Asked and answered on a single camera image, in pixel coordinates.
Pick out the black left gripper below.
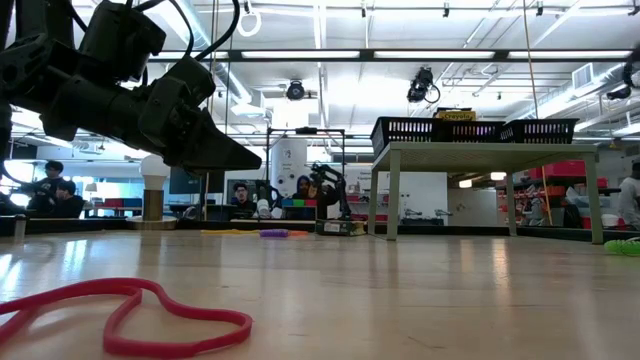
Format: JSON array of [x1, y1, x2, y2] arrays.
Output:
[[137, 74, 263, 174]]

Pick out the yellow green crayon box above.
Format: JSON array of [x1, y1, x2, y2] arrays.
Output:
[[436, 107, 478, 123], [314, 219, 367, 237]]

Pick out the black plastic slotted basket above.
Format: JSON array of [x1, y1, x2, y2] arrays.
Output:
[[499, 117, 580, 145], [369, 115, 441, 157], [434, 119, 506, 144]]

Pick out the green coil wristband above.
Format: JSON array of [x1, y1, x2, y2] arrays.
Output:
[[603, 237, 640, 258]]

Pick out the black monitor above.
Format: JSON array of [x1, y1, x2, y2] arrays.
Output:
[[168, 167, 226, 195]]

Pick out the person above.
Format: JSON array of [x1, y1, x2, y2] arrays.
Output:
[[289, 174, 329, 220], [27, 159, 66, 211], [616, 161, 640, 230], [229, 181, 259, 216], [52, 179, 85, 219]]

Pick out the white bulb brass lamp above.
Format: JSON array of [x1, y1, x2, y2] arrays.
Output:
[[125, 153, 179, 231]]

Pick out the yellow rubber band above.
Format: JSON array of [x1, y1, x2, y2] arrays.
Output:
[[200, 228, 261, 237]]

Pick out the box of coloured blocks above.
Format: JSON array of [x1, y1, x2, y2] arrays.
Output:
[[280, 198, 320, 221]]

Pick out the black overhead light beam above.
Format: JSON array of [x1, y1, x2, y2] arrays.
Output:
[[149, 48, 634, 64]]

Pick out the red rubber band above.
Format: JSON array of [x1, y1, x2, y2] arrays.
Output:
[[0, 277, 254, 360]]

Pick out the pale green metal riser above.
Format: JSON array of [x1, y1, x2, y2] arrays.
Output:
[[366, 141, 605, 245]]

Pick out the shelf with red bins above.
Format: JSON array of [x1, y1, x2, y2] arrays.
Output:
[[519, 159, 609, 229]]

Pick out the black ceiling fixture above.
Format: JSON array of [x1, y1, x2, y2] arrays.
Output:
[[605, 84, 633, 101]]

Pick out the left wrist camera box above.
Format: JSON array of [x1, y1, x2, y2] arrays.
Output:
[[164, 56, 217, 109]]

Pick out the black metal frame stand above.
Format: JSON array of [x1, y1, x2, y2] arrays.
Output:
[[264, 126, 347, 221]]

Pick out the black overhead camera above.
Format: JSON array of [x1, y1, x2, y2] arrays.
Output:
[[285, 79, 307, 102]]

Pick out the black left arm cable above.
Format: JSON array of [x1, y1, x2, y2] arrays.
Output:
[[192, 0, 242, 62]]

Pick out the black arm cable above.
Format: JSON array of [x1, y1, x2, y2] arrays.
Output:
[[192, 0, 242, 62], [621, 47, 640, 90]]

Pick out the white hanging ring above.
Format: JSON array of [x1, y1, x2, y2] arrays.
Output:
[[235, 8, 263, 39]]

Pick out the black ceiling camera with cable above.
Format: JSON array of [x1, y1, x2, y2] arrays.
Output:
[[405, 66, 442, 105]]

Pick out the thin hanging cord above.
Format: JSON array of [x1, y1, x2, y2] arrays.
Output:
[[521, 0, 540, 120]]

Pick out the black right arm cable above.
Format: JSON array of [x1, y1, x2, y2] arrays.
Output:
[[621, 47, 640, 90]]

